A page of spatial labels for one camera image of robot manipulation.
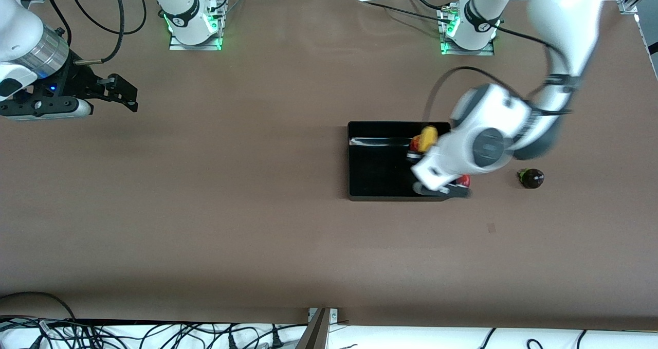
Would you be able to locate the silver metal bracket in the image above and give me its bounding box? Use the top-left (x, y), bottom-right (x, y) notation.
top-left (307, 307), bottom-right (339, 324)

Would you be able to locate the black cable with brass plug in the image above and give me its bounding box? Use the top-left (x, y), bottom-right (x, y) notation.
top-left (74, 0), bottom-right (125, 65)

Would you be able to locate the black plastic box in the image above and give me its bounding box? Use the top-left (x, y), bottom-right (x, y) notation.
top-left (348, 121), bottom-right (466, 202)

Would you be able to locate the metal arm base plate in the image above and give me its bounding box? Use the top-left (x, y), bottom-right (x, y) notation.
top-left (169, 30), bottom-right (224, 51)
top-left (440, 38), bottom-right (496, 57)

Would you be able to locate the yellow banana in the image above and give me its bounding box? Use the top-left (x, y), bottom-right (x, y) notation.
top-left (421, 126), bottom-right (439, 153)

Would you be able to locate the dark purple round fruit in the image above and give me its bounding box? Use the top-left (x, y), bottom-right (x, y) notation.
top-left (517, 168), bottom-right (545, 190)

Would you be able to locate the grey metal bar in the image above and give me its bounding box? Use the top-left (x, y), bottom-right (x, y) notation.
top-left (294, 308), bottom-right (331, 349)

